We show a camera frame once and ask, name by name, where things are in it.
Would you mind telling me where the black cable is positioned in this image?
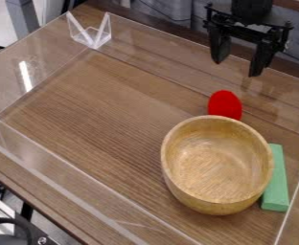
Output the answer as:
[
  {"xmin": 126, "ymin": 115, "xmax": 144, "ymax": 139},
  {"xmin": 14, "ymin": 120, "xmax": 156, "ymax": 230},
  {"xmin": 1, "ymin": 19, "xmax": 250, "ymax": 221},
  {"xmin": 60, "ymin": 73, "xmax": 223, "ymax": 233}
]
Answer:
[{"xmin": 0, "ymin": 217, "xmax": 32, "ymax": 245}]

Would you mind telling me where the green rectangular block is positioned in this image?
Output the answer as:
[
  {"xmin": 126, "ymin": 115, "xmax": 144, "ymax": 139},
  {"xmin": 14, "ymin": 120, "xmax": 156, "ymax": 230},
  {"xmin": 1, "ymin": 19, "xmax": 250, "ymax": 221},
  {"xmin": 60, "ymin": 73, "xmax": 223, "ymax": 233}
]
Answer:
[{"xmin": 260, "ymin": 144, "xmax": 288, "ymax": 212}]

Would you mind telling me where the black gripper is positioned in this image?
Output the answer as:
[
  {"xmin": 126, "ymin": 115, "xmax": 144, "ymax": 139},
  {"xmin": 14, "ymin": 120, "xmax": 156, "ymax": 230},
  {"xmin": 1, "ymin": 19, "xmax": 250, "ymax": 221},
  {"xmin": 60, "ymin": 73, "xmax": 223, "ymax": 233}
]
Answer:
[{"xmin": 203, "ymin": 0, "xmax": 294, "ymax": 77}]

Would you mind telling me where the red plush strawberry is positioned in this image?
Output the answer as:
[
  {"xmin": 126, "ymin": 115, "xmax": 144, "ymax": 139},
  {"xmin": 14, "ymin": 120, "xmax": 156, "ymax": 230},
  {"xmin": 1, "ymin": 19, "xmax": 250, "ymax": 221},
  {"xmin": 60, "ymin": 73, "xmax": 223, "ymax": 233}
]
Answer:
[{"xmin": 207, "ymin": 90, "xmax": 243, "ymax": 120}]

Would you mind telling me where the wooden bowl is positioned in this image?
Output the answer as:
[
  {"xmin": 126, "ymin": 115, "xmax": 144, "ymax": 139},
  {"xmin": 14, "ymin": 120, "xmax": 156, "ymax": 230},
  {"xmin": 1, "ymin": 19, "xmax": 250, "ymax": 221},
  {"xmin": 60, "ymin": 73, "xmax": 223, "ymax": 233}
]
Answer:
[{"xmin": 161, "ymin": 116, "xmax": 274, "ymax": 215}]

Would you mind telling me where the clear acrylic corner bracket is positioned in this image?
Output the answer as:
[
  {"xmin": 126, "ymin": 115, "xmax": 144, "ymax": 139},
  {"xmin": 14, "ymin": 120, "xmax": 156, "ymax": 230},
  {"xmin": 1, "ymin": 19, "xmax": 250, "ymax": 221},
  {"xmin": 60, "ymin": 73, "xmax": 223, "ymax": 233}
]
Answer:
[{"xmin": 66, "ymin": 11, "xmax": 112, "ymax": 50}]

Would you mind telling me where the black metal bracket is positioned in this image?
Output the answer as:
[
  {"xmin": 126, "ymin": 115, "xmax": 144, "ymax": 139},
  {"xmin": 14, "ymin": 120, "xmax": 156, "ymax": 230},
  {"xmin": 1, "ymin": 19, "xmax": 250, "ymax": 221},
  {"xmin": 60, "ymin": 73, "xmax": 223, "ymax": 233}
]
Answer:
[{"xmin": 14, "ymin": 214, "xmax": 58, "ymax": 245}]

